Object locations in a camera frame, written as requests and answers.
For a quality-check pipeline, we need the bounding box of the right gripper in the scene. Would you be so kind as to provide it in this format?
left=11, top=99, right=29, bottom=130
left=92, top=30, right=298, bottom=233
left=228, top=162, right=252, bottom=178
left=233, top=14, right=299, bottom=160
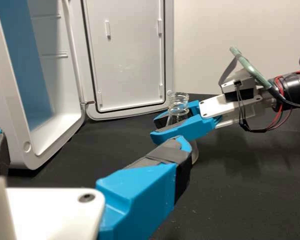
left=149, top=93, right=276, bottom=146

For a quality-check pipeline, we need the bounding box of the right wrist camera phone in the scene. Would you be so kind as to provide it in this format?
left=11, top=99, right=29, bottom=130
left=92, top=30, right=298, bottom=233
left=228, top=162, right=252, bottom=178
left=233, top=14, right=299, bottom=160
left=218, top=45, right=271, bottom=104

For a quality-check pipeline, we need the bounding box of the incubator door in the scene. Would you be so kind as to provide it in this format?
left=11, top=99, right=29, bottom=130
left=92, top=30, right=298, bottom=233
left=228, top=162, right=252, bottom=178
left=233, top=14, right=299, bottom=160
left=80, top=0, right=175, bottom=122

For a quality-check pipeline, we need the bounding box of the white incubator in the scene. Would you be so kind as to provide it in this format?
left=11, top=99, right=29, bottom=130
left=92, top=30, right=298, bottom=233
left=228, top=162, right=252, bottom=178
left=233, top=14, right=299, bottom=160
left=0, top=0, right=86, bottom=171

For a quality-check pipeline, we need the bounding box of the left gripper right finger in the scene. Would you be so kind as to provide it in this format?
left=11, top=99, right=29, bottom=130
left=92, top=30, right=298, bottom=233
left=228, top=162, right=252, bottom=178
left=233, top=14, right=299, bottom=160
left=95, top=135, right=193, bottom=236

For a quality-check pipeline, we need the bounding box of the clear flask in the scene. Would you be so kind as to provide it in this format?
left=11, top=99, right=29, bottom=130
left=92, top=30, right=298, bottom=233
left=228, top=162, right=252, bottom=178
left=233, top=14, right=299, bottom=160
left=164, top=90, right=200, bottom=166

